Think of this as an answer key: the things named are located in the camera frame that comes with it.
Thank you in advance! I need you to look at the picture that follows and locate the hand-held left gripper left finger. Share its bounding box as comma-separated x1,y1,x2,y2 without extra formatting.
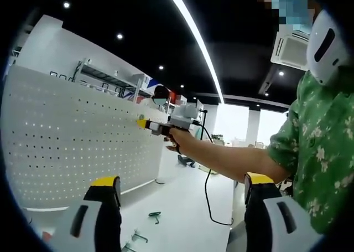
48,176,122,252

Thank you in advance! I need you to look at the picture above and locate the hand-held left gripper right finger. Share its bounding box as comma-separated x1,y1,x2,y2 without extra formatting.
243,172,323,252

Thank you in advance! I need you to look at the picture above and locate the white perforated mounting plate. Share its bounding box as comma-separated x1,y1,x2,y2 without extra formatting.
0,65,168,213

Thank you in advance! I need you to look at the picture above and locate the person's right hand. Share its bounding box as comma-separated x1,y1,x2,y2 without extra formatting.
165,127,195,155

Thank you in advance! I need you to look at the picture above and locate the black tripod stand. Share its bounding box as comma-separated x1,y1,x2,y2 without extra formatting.
199,109,209,138

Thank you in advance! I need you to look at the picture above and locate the grey metal shelf rack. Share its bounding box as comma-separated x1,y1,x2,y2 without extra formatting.
49,58,155,100

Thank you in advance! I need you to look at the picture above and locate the long ceiling strip light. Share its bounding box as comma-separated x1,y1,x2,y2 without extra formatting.
163,0,226,105

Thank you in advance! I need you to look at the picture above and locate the green floral shirt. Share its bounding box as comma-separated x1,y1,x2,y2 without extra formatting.
267,66,354,235

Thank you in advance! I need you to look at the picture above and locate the white ceiling air conditioner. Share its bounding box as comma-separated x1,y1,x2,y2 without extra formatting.
270,30,310,70

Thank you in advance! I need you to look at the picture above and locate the white chest-worn device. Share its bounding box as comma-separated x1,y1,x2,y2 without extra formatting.
306,9,353,87

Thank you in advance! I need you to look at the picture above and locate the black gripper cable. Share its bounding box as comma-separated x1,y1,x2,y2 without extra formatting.
193,120,235,227

